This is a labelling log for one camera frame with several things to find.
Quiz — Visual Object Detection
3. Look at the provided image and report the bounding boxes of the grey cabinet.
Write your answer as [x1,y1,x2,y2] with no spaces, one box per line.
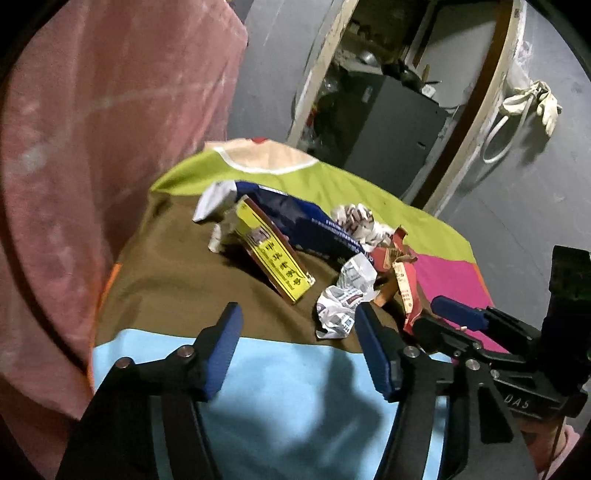
[344,74,451,195]

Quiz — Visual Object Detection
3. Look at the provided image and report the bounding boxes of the red white wrapper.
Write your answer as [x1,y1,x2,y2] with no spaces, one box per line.
[330,203,393,252]

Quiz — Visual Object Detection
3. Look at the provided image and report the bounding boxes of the wooden door frame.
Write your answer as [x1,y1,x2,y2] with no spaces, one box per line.
[286,0,527,217]

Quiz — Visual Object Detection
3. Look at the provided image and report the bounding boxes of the clear plastic bag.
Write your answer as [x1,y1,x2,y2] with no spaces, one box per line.
[507,28,532,90]

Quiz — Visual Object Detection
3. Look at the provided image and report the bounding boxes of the person's right forearm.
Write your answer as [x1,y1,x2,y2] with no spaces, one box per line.
[517,413,583,480]

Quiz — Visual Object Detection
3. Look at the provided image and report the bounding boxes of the black pan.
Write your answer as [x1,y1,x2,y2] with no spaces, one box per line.
[382,59,440,92]

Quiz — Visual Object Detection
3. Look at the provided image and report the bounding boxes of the white hose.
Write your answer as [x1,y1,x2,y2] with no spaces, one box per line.
[482,92,536,164]

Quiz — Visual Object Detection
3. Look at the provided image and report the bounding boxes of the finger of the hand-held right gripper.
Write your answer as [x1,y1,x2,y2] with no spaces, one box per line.
[431,295,544,344]
[411,315,492,367]

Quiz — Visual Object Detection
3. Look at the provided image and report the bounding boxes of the pink cloth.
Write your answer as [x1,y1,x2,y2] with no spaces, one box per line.
[0,0,250,480]

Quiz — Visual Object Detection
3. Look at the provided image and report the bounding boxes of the blue white snack bag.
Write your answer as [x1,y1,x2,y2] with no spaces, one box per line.
[193,180,370,268]

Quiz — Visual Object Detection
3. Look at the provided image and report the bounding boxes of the small white paper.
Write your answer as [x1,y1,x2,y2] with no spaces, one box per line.
[209,217,238,254]

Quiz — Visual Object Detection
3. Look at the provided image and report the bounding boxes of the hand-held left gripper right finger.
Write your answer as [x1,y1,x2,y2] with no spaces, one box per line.
[355,302,539,480]

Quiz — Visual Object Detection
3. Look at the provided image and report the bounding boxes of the multicoloured patchwork blanket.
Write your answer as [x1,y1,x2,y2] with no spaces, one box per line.
[90,137,513,480]

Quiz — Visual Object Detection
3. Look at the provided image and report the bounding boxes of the white work gloves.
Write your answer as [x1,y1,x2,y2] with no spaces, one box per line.
[501,80,563,137]

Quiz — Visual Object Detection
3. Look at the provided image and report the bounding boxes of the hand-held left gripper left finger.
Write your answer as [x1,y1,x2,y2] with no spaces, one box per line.
[55,302,244,480]

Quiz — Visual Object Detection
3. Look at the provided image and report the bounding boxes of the yellow red box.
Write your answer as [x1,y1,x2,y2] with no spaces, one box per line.
[235,196,317,306]

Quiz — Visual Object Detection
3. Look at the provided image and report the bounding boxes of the printed white paper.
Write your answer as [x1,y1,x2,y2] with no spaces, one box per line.
[315,285,366,341]
[335,253,378,302]

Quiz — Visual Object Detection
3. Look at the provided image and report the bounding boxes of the torn red carton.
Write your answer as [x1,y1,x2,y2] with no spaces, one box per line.
[369,225,435,335]

